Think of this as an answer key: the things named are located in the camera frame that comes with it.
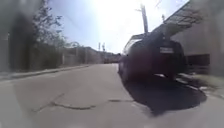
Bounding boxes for grey asphalt road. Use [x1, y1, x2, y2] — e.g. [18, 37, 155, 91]
[0, 63, 224, 128]

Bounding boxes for dark parked car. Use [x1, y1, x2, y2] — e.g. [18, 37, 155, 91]
[117, 32, 188, 84]

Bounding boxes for utility pole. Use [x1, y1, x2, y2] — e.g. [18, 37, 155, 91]
[135, 3, 150, 34]

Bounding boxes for trees and bushes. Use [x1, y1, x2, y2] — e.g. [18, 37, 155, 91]
[6, 0, 79, 72]

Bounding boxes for grey kerb sidewalk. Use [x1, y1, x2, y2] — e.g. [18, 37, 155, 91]
[0, 63, 94, 82]

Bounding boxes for grey building with awning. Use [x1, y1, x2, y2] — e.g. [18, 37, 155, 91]
[153, 0, 224, 77]

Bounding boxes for long grey wall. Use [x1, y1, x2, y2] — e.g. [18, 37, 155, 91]
[61, 45, 122, 66]

